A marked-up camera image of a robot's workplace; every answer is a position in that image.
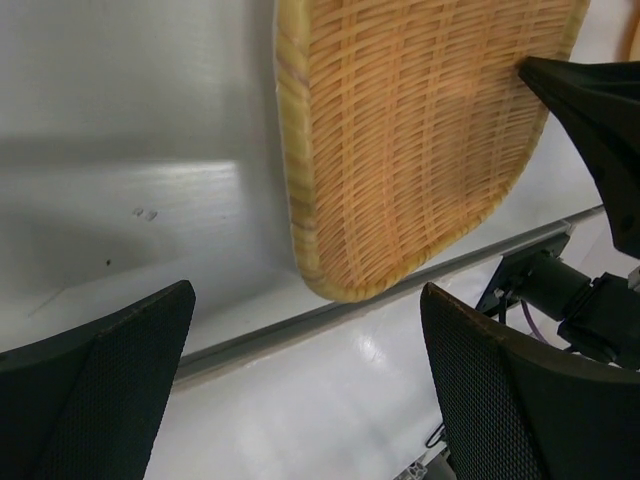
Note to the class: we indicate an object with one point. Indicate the square woven bamboo tray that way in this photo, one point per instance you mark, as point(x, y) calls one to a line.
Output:
point(403, 126)

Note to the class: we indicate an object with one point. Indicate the yellow plastic plate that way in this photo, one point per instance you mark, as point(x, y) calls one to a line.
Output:
point(627, 47)

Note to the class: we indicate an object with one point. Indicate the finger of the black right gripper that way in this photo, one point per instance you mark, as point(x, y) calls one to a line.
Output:
point(598, 107)

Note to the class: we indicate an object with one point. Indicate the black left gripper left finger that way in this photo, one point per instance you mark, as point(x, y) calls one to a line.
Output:
point(88, 403)

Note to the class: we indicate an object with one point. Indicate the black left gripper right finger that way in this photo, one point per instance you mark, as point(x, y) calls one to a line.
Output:
point(515, 408)

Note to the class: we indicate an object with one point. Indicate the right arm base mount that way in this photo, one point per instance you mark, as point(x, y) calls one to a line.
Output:
point(598, 317)

